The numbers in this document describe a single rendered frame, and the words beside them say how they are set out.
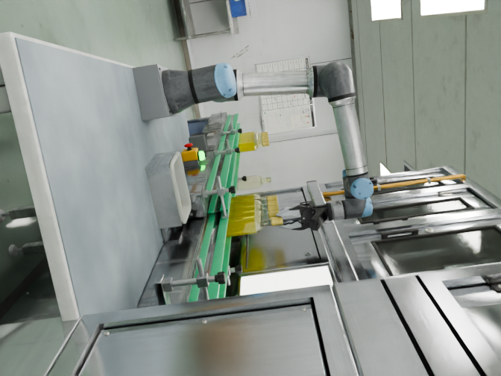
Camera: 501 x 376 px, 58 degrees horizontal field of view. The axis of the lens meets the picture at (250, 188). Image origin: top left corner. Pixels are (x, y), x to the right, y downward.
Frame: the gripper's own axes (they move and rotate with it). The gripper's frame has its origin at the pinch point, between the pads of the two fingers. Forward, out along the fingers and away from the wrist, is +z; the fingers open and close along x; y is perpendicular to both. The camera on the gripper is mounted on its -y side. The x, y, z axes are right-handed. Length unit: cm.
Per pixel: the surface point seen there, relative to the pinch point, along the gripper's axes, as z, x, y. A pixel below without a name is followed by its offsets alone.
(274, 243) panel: 3.5, -12.6, 6.4
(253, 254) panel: 12.1, -12.5, -0.5
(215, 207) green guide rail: 24.8, 6.1, 8.2
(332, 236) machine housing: -20.2, -12.8, 5.9
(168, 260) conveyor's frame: 36.7, 6.4, -33.3
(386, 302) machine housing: -16, 23, -92
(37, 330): 48, 23, -88
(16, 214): 108, 13, 12
